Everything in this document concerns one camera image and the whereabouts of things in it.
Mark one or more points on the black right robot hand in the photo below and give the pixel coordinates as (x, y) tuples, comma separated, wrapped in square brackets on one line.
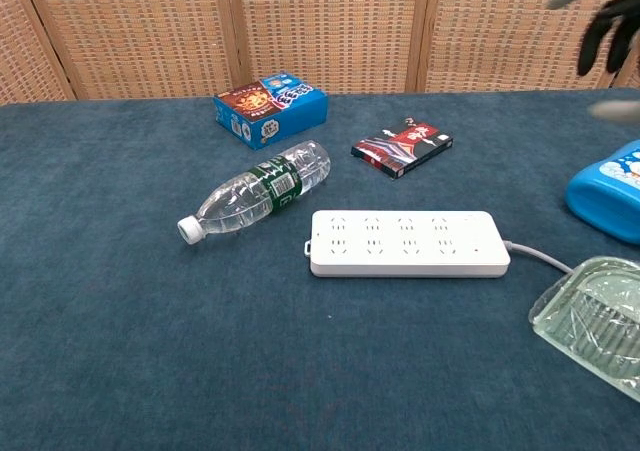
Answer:
[(607, 26)]

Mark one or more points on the white power strip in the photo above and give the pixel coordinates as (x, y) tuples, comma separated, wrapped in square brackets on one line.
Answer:
[(407, 243)]

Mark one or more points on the blue plastic container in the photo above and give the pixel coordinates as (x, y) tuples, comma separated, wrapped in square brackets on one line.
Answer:
[(607, 193)]

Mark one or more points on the red black card box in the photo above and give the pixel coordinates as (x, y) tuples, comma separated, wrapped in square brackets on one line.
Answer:
[(402, 148)]

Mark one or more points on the woven rattan folding screen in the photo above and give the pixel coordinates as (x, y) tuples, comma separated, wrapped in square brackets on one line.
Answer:
[(320, 26)]

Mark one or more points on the clear plastic tray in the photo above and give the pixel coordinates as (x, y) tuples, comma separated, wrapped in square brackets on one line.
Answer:
[(592, 316)]

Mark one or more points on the blue snack box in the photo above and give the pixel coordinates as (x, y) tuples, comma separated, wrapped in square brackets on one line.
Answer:
[(270, 111)]

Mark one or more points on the clear plastic water bottle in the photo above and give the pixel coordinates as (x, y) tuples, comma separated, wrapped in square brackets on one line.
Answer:
[(260, 191)]

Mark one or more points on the blue table cloth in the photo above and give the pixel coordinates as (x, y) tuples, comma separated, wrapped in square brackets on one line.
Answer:
[(200, 321)]

